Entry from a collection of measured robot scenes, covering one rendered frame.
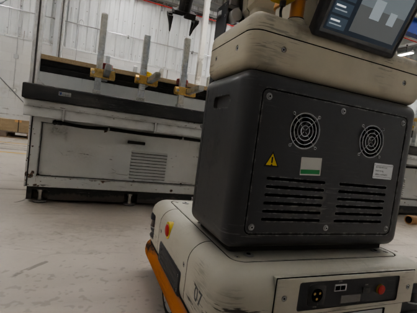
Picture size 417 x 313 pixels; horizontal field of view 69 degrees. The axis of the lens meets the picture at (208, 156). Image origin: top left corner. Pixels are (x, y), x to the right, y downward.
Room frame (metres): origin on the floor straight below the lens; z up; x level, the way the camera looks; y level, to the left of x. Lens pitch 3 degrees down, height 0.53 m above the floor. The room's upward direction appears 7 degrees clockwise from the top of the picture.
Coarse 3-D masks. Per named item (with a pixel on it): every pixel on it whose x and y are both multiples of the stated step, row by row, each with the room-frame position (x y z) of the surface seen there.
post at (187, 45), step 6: (186, 42) 1.93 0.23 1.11; (186, 48) 1.93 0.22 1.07; (186, 54) 1.93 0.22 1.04; (186, 60) 1.93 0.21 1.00; (186, 66) 1.93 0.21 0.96; (186, 72) 1.93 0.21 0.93; (180, 78) 1.94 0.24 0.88; (180, 84) 1.92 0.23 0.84; (180, 96) 1.93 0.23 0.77; (180, 102) 1.93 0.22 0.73
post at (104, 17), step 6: (102, 12) 1.74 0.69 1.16; (102, 18) 1.74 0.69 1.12; (102, 24) 1.74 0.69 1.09; (102, 30) 1.74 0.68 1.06; (102, 36) 1.74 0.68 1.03; (102, 42) 1.74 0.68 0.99; (102, 48) 1.74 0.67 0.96; (102, 54) 1.75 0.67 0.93; (102, 60) 1.75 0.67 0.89; (96, 66) 1.74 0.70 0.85; (102, 66) 1.75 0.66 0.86; (96, 78) 1.74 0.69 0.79; (96, 84) 1.74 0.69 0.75
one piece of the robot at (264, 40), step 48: (288, 0) 0.68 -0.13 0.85; (240, 48) 0.67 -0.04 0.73; (288, 48) 0.66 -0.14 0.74; (336, 48) 0.71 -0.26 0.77; (240, 96) 0.65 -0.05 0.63; (288, 96) 0.67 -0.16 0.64; (336, 96) 0.72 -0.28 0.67; (384, 96) 0.79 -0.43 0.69; (240, 144) 0.64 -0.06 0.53; (288, 144) 0.68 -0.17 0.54; (336, 144) 0.73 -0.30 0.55; (384, 144) 0.79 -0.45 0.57; (240, 192) 0.64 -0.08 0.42; (288, 192) 0.68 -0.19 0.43; (336, 192) 0.74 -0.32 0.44; (384, 192) 0.80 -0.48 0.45; (240, 240) 0.65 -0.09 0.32; (288, 240) 0.69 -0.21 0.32; (336, 240) 0.75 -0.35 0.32; (384, 240) 0.82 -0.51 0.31
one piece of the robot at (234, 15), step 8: (232, 0) 1.17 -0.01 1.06; (224, 8) 1.17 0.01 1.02; (232, 8) 1.18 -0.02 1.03; (224, 16) 1.16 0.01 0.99; (232, 16) 1.12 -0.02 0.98; (240, 16) 1.14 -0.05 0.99; (216, 24) 1.23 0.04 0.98; (224, 24) 1.15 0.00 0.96; (232, 24) 1.18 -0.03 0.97; (216, 32) 1.22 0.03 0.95; (224, 32) 1.15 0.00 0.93
